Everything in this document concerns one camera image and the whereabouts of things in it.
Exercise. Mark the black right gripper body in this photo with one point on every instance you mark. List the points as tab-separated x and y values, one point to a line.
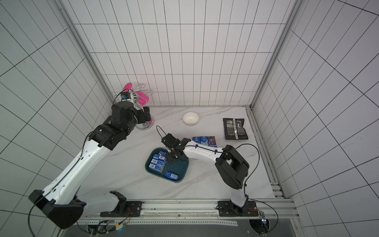
174	152

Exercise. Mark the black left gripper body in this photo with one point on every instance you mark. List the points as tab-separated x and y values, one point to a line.
139	117

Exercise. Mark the blue white pocket tissue pack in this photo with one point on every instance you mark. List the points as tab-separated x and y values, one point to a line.
204	140

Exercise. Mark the blue red pocket tissue pack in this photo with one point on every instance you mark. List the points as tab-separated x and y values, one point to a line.
212	141

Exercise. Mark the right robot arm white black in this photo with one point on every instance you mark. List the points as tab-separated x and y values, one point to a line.
230	164

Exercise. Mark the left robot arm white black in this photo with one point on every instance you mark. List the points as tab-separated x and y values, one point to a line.
59	200

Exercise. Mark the teal storage tray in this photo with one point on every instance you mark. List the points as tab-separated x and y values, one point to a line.
157	164

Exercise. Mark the pink cup lower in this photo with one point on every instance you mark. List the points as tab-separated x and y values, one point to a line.
143	99

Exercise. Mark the pink cup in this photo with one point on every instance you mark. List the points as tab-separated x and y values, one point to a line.
143	99
128	87

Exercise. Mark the chrome cup holder stand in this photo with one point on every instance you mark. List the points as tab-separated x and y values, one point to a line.
149	120

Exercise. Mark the pink cup upper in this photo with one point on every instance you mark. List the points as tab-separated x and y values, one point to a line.
128	87

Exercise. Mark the blue tissue pack front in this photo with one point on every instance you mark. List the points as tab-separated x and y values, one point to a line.
171	176

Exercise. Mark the white bowl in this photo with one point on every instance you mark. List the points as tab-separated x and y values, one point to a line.
191	118

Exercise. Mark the black snack bag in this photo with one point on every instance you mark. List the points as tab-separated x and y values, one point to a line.
234	130

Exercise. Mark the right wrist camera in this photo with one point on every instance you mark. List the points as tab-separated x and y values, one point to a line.
169	141

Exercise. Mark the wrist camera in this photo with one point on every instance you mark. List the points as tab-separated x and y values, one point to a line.
169	141
125	96

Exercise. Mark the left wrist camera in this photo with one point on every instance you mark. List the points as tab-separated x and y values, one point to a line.
125	96

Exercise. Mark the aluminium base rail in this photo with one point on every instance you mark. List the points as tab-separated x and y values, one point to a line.
195	211

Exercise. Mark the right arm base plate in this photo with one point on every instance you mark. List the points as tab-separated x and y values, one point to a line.
229	209

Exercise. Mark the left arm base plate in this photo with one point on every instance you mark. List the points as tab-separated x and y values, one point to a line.
124	209

